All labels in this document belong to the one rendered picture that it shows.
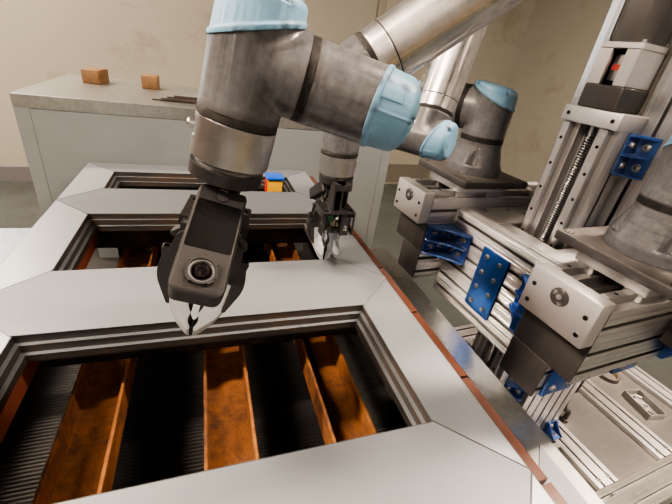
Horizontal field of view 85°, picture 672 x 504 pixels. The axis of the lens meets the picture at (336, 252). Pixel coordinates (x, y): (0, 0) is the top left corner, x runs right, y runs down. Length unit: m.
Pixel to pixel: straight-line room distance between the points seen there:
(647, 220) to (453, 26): 0.49
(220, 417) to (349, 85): 0.60
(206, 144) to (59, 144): 1.21
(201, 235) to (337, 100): 0.17
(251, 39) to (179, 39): 3.38
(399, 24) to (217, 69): 0.23
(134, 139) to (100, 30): 2.31
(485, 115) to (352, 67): 0.77
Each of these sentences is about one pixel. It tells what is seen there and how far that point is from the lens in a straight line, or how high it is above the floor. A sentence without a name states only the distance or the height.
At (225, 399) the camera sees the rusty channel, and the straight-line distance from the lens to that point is 0.78.
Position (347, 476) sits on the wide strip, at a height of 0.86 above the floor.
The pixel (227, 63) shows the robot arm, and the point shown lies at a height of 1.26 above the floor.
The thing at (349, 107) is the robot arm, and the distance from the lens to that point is 0.34.
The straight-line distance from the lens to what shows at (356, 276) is 0.82.
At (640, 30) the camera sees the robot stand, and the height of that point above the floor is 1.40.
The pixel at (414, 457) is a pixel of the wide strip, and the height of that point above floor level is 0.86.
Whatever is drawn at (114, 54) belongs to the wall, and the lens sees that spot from 3.74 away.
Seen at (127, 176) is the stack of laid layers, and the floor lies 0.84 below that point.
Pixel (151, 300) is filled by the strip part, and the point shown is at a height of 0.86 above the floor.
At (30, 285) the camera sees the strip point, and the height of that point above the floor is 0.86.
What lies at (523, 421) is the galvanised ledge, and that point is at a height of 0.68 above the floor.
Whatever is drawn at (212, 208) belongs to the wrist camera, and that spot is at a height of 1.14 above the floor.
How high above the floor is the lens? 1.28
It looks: 28 degrees down
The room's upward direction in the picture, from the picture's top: 9 degrees clockwise
